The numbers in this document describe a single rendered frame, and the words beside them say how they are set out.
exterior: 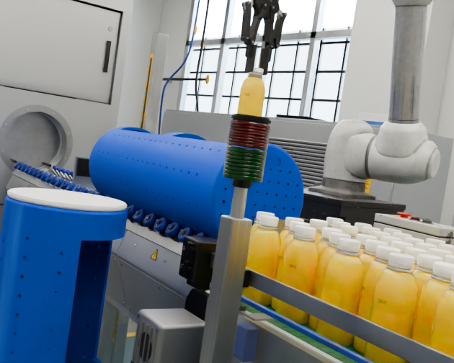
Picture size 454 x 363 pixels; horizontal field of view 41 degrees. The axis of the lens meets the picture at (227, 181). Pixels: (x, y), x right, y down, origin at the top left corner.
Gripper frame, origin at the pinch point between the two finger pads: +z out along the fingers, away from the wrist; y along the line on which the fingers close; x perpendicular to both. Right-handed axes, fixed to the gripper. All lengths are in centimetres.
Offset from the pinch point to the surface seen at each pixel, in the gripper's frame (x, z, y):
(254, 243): 34, 42, 17
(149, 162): -27.9, 30.9, 13.7
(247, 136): 56, 22, 38
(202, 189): 5.4, 34.7, 14.4
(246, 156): 56, 25, 38
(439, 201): -86, 36, -194
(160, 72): -131, -8, -35
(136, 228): -35, 52, 12
